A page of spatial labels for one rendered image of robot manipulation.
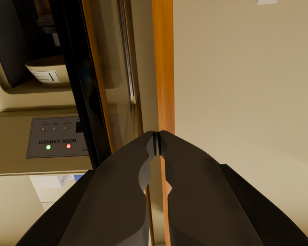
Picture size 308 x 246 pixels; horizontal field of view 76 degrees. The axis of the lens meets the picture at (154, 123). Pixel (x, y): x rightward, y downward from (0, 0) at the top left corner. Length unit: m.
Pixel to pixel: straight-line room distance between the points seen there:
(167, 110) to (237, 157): 0.83
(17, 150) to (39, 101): 0.11
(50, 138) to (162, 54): 0.29
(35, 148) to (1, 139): 0.08
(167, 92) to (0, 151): 0.37
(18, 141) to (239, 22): 0.81
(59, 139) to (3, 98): 0.17
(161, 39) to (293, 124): 0.94
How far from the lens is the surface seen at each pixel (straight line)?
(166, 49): 0.33
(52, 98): 0.50
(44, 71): 0.51
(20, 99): 0.54
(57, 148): 0.45
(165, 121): 0.36
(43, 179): 0.52
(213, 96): 0.94
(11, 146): 0.51
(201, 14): 0.86
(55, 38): 0.56
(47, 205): 0.73
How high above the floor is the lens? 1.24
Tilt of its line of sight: 27 degrees up
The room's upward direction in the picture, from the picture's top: 176 degrees clockwise
